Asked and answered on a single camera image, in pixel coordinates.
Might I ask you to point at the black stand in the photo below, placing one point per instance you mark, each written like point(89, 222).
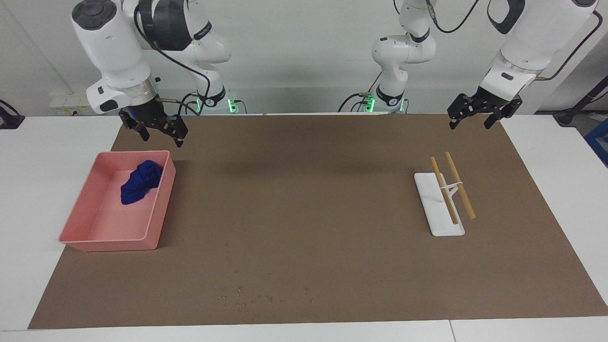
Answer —
point(570, 114)

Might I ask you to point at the brown table mat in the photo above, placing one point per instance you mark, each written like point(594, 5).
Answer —
point(323, 213)

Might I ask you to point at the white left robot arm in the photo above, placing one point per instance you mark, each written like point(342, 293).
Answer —
point(532, 42)

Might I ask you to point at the blue box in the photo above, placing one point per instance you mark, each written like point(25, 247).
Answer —
point(599, 142)

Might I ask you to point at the pink plastic bin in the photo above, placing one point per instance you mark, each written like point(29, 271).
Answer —
point(114, 223)

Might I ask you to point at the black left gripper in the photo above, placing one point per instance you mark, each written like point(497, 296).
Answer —
point(489, 102)

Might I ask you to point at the white wall power strip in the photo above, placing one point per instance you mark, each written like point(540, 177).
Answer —
point(71, 102)

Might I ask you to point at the wooden rack rod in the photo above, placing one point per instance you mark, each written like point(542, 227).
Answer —
point(463, 199)
point(446, 197)

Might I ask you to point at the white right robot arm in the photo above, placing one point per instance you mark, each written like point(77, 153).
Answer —
point(114, 47)

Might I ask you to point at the white rack base tray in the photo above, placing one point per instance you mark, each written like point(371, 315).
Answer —
point(439, 218)

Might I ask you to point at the blue towel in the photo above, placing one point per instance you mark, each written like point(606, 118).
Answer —
point(140, 183)

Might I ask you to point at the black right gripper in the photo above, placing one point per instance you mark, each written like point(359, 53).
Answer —
point(145, 116)

